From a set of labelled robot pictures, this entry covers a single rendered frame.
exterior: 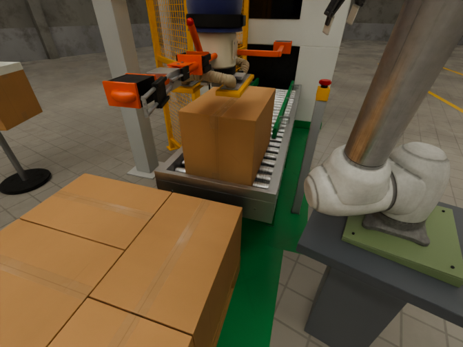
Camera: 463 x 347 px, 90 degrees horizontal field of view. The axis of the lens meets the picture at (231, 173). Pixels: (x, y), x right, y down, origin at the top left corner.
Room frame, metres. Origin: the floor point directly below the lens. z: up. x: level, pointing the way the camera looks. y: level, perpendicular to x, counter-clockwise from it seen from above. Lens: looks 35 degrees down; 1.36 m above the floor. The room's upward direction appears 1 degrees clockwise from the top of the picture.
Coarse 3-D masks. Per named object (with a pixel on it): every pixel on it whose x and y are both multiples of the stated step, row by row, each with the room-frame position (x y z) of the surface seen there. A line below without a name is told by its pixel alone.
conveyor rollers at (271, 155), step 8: (280, 96) 2.81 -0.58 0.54; (280, 104) 2.54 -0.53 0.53; (288, 104) 2.52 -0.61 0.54; (288, 112) 2.25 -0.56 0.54; (272, 120) 2.03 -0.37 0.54; (272, 128) 1.85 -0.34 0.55; (280, 128) 1.91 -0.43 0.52; (280, 136) 1.73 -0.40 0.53; (272, 144) 1.57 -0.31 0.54; (272, 152) 1.48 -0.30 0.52; (264, 160) 1.32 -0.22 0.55; (272, 160) 1.32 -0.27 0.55; (176, 168) 1.22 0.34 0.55; (184, 168) 1.22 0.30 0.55; (264, 168) 1.23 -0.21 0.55; (272, 168) 1.23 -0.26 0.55; (256, 176) 1.15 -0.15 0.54; (264, 176) 1.14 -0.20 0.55; (256, 184) 1.07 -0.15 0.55; (264, 184) 1.06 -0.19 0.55
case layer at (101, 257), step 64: (64, 192) 0.97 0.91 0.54; (128, 192) 0.98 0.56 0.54; (0, 256) 0.57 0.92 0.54; (64, 256) 0.57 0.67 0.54; (128, 256) 0.58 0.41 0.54; (192, 256) 0.58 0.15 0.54; (0, 320) 0.34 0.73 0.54; (64, 320) 0.34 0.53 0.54; (128, 320) 0.34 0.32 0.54; (192, 320) 0.34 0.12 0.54
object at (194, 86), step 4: (192, 84) 1.00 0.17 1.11; (196, 84) 1.02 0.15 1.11; (176, 88) 0.96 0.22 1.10; (180, 88) 0.96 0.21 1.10; (184, 88) 0.96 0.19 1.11; (188, 88) 0.95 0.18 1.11; (192, 88) 0.95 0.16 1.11; (196, 88) 0.98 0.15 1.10; (180, 92) 0.96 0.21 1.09; (184, 92) 0.96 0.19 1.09; (188, 92) 0.95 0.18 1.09; (192, 92) 0.95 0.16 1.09
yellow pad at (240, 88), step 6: (246, 78) 1.11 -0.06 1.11; (252, 78) 1.18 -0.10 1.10; (240, 84) 1.01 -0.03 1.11; (246, 84) 1.03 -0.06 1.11; (216, 90) 0.93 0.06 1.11; (222, 90) 0.93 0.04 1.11; (228, 90) 0.93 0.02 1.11; (234, 90) 0.93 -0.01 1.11; (240, 90) 0.93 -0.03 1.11; (234, 96) 0.91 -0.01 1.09
